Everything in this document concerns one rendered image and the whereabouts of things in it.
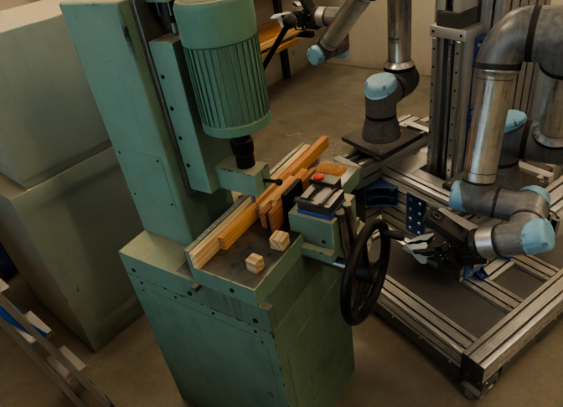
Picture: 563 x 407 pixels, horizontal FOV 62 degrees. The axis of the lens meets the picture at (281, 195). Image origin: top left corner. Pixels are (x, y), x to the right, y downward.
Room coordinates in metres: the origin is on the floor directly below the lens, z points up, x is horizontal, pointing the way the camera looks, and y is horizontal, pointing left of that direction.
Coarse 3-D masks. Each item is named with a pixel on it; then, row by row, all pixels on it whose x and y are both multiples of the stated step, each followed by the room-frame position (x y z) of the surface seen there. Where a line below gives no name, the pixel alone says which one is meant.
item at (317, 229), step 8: (352, 200) 1.02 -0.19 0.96; (296, 208) 1.02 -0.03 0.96; (352, 208) 1.02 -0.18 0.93; (288, 216) 1.01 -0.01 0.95; (296, 216) 0.99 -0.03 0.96; (304, 216) 0.98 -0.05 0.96; (296, 224) 0.99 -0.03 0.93; (304, 224) 0.98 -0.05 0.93; (312, 224) 0.96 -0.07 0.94; (320, 224) 0.95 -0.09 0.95; (328, 224) 0.93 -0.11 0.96; (336, 224) 0.94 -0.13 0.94; (304, 232) 0.98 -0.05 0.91; (312, 232) 0.96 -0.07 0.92; (320, 232) 0.95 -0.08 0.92; (328, 232) 0.93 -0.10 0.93; (336, 232) 0.94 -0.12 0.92; (304, 240) 0.98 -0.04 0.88; (312, 240) 0.96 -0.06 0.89; (320, 240) 0.95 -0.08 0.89; (328, 240) 0.93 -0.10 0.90; (336, 240) 0.93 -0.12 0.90; (328, 248) 0.94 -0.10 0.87; (336, 248) 0.93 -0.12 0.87
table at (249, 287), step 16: (320, 160) 1.35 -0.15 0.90; (352, 176) 1.23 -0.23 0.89; (256, 224) 1.05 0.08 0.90; (288, 224) 1.03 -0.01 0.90; (240, 240) 1.00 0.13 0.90; (256, 240) 0.98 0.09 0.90; (224, 256) 0.94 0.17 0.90; (240, 256) 0.93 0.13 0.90; (272, 256) 0.91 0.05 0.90; (288, 256) 0.92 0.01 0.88; (320, 256) 0.93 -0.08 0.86; (336, 256) 0.93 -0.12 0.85; (192, 272) 0.92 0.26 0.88; (208, 272) 0.89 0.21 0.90; (224, 272) 0.88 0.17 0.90; (240, 272) 0.87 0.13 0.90; (272, 272) 0.86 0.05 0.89; (224, 288) 0.86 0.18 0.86; (240, 288) 0.82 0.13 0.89; (256, 288) 0.81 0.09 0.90; (272, 288) 0.85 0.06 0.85; (256, 304) 0.80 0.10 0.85
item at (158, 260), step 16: (144, 240) 1.20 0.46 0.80; (160, 240) 1.19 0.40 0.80; (128, 256) 1.14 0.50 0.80; (144, 256) 1.12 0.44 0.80; (160, 256) 1.11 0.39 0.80; (176, 256) 1.10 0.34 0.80; (144, 272) 1.11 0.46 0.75; (160, 272) 1.06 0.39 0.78; (176, 272) 1.02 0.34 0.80; (304, 272) 0.97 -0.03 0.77; (176, 288) 1.03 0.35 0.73; (208, 288) 0.94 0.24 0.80; (288, 288) 0.90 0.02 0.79; (304, 288) 0.96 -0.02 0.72; (208, 304) 0.96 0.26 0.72; (224, 304) 0.92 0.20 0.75; (240, 304) 0.88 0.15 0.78; (272, 304) 0.84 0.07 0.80; (288, 304) 0.89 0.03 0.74; (256, 320) 0.85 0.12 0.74; (272, 320) 0.83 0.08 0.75
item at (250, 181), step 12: (228, 156) 1.17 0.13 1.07; (216, 168) 1.12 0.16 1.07; (228, 168) 1.10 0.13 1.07; (252, 168) 1.08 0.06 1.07; (264, 168) 1.08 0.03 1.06; (228, 180) 1.10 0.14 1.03; (240, 180) 1.07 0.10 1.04; (252, 180) 1.04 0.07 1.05; (240, 192) 1.07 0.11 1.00; (252, 192) 1.05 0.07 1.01
